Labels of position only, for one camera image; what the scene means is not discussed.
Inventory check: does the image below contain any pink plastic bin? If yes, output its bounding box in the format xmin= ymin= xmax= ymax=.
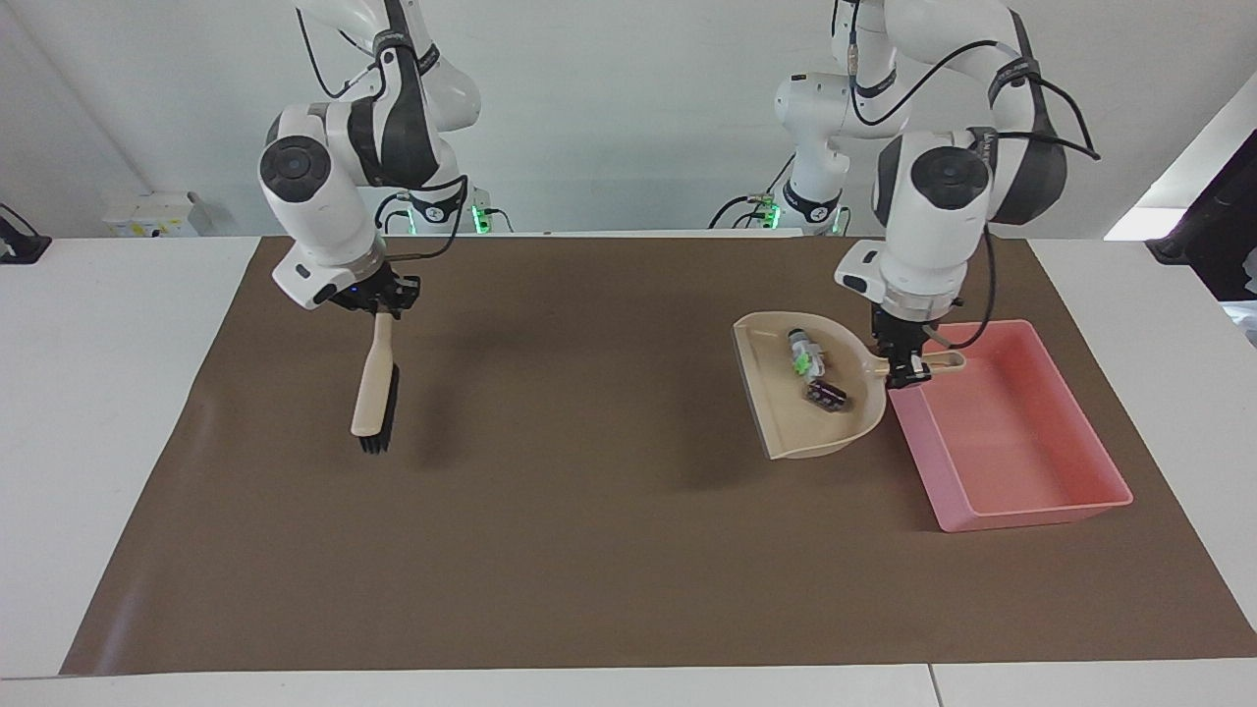
xmin=888 ymin=319 xmax=1135 ymax=534

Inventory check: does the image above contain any beige brush with black bristles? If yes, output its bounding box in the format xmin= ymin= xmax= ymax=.
xmin=351 ymin=308 xmax=401 ymax=455

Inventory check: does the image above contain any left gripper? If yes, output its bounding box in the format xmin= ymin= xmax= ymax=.
xmin=872 ymin=305 xmax=933 ymax=391

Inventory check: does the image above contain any black cable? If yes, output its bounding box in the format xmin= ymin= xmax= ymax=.
xmin=707 ymin=192 xmax=783 ymax=233
xmin=376 ymin=174 xmax=471 ymax=292
xmin=294 ymin=8 xmax=380 ymax=101
xmin=928 ymin=224 xmax=1000 ymax=353
xmin=848 ymin=0 xmax=1102 ymax=164

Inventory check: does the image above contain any beige plastic dustpan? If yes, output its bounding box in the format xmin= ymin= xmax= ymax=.
xmin=732 ymin=311 xmax=967 ymax=461

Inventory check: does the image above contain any white box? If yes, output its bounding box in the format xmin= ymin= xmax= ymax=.
xmin=100 ymin=190 xmax=213 ymax=240

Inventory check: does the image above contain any black stand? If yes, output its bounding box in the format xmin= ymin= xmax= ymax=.
xmin=1146 ymin=126 xmax=1257 ymax=302
xmin=0 ymin=202 xmax=53 ymax=265

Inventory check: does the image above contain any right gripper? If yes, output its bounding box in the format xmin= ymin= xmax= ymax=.
xmin=329 ymin=269 xmax=423 ymax=321

